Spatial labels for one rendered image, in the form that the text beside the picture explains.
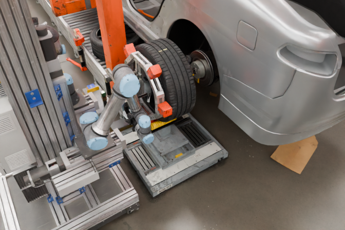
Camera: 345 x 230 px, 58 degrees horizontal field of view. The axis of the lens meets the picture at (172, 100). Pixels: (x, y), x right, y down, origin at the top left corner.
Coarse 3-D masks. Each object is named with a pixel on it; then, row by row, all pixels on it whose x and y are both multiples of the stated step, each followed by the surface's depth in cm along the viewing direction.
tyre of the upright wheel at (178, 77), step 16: (144, 48) 235; (160, 48) 233; (176, 48) 234; (160, 64) 223; (176, 64) 227; (176, 80) 225; (192, 80) 232; (176, 96) 229; (192, 96) 237; (176, 112) 240
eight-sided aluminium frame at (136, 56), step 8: (128, 56) 246; (136, 56) 234; (128, 64) 258; (144, 64) 226; (152, 80) 224; (152, 88) 226; (160, 88) 226; (160, 96) 226; (144, 104) 269; (144, 112) 261; (152, 112) 261
